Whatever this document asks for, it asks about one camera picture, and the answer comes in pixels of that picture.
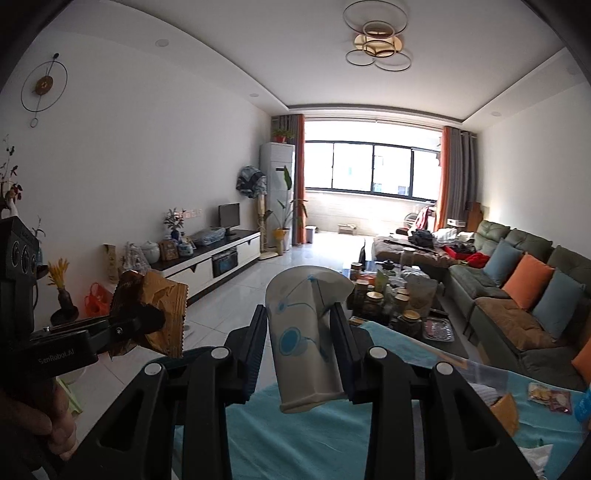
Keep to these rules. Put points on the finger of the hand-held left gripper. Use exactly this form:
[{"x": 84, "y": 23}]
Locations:
[{"x": 134, "y": 323}]

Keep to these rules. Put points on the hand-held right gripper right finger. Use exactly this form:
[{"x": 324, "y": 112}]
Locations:
[{"x": 346, "y": 355}]

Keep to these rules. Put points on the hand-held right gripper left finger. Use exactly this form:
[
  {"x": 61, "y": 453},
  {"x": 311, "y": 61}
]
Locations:
[{"x": 256, "y": 355}]

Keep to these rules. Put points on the gold snack wrapper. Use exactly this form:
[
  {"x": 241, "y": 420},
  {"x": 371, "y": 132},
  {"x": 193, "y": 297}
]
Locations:
[{"x": 164, "y": 295}]

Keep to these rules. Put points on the white paper cup blue print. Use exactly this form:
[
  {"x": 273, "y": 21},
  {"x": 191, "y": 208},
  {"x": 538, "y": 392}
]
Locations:
[{"x": 300, "y": 332}]

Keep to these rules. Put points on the white tissue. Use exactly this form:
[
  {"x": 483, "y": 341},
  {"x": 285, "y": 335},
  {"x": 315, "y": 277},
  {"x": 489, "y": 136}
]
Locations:
[
  {"x": 485, "y": 394},
  {"x": 540, "y": 461}
]

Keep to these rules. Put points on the grey trash bin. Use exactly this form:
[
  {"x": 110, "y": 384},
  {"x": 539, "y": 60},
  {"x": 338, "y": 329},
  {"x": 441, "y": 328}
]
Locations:
[{"x": 311, "y": 234}]

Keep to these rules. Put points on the person's left hand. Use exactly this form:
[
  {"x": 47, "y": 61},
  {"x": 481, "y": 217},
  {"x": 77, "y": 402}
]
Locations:
[{"x": 41, "y": 424}]

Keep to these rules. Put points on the orange plastic bag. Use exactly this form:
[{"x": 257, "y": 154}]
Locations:
[{"x": 98, "y": 302}]

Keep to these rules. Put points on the black vase with yellow wheat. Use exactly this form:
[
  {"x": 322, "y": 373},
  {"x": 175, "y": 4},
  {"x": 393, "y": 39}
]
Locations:
[{"x": 66, "y": 302}]

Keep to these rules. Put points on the cluster of lidded jars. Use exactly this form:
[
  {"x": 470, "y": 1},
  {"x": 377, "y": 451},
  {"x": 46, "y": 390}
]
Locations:
[{"x": 374, "y": 300}]

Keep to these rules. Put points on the beige bottle box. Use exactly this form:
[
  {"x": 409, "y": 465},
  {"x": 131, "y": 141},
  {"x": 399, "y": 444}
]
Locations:
[{"x": 111, "y": 263}]

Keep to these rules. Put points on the model ship ornament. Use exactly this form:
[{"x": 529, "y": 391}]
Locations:
[{"x": 135, "y": 258}]

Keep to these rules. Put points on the white ceramic jar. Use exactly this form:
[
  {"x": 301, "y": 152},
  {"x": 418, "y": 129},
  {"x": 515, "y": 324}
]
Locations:
[{"x": 150, "y": 253}]

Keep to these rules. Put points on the white black TV cabinet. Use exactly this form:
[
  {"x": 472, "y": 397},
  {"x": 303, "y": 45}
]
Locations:
[{"x": 203, "y": 267}]

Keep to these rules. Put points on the blue white porcelain pot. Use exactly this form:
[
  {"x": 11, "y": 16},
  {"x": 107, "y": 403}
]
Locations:
[{"x": 187, "y": 247}]

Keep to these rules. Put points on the teal grey blanket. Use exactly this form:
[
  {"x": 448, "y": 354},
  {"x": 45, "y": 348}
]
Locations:
[{"x": 314, "y": 443}]

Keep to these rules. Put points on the metal tray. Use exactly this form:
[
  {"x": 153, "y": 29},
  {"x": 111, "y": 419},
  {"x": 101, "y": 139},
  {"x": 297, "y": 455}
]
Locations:
[{"x": 438, "y": 330}]

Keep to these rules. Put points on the dried branches in white vase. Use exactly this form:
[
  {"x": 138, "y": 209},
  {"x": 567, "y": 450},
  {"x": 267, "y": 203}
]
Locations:
[{"x": 8, "y": 198}]

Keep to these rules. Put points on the beige snack bag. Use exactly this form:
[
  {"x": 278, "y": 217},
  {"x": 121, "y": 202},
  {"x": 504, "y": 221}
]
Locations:
[{"x": 422, "y": 293}]

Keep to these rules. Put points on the blue vase with plant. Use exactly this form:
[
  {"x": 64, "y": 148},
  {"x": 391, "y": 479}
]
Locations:
[{"x": 174, "y": 226}]

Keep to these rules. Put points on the dark coffee table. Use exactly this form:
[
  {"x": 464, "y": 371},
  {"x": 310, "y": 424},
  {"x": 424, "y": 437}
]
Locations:
[{"x": 455, "y": 346}]

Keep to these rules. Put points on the blue plastic bundle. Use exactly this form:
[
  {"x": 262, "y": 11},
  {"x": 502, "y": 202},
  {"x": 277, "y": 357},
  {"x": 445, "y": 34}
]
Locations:
[{"x": 208, "y": 237}]

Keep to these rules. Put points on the small low stool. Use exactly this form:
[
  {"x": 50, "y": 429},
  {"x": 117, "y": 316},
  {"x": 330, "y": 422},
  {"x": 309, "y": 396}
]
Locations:
[{"x": 348, "y": 229}]

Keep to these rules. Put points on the black bag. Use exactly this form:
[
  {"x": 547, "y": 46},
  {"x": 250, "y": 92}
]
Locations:
[{"x": 421, "y": 239}]

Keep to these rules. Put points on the tall green potted plant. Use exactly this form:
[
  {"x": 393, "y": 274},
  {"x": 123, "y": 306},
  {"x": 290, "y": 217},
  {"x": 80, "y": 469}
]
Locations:
[{"x": 286, "y": 217}]

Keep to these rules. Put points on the black monitor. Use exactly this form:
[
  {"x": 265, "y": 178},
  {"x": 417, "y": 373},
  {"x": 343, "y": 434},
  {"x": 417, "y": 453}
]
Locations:
[{"x": 229, "y": 216}]

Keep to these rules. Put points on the green sofa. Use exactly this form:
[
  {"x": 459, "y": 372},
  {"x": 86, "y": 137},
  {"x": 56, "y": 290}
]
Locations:
[{"x": 498, "y": 318}]

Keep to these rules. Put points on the red clothes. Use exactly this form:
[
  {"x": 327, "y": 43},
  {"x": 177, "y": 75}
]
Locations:
[{"x": 479, "y": 261}]

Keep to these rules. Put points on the orange peel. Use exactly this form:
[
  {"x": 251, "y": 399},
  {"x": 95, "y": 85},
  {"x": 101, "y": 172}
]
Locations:
[{"x": 505, "y": 410}]

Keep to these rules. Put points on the white standing air conditioner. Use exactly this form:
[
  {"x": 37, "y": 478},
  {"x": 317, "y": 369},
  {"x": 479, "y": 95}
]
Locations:
[{"x": 277, "y": 184}]

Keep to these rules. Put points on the standing fan with cloth cover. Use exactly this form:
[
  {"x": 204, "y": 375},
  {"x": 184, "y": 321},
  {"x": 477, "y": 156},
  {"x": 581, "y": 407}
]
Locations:
[{"x": 251, "y": 182}]

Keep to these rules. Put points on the orange curtain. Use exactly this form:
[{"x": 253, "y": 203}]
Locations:
[
  {"x": 445, "y": 175},
  {"x": 300, "y": 184}
]

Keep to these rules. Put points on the small blue cushion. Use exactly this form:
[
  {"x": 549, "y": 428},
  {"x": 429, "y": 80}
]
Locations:
[{"x": 502, "y": 263}]

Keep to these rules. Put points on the large window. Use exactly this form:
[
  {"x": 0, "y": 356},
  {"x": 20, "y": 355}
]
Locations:
[{"x": 369, "y": 168}]

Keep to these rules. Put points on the wooden board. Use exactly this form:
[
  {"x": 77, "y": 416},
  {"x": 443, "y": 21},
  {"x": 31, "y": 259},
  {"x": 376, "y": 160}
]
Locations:
[{"x": 473, "y": 214}]

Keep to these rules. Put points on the orange cushion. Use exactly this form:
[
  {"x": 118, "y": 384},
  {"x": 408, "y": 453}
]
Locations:
[
  {"x": 526, "y": 281},
  {"x": 584, "y": 362}
]

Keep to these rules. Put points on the clear cracker packet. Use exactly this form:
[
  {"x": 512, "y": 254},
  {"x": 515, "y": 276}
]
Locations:
[{"x": 540, "y": 394}]

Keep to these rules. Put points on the grey curtain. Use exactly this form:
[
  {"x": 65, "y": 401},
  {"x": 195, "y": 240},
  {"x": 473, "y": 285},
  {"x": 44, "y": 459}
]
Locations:
[
  {"x": 464, "y": 175},
  {"x": 287, "y": 127}
]

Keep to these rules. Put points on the large blue cushion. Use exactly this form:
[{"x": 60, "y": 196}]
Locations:
[{"x": 558, "y": 304}]

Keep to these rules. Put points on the pink snack packet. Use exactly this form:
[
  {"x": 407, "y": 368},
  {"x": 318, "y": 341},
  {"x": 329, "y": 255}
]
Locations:
[{"x": 559, "y": 402}]

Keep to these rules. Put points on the small potted plant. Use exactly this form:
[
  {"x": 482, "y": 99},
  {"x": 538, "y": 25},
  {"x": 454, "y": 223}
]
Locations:
[{"x": 281, "y": 134}]

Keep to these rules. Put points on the wooden picture frame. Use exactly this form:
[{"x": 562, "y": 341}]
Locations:
[{"x": 169, "y": 251}]

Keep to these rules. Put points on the round wall clock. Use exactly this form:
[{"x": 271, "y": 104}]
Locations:
[{"x": 45, "y": 84}]

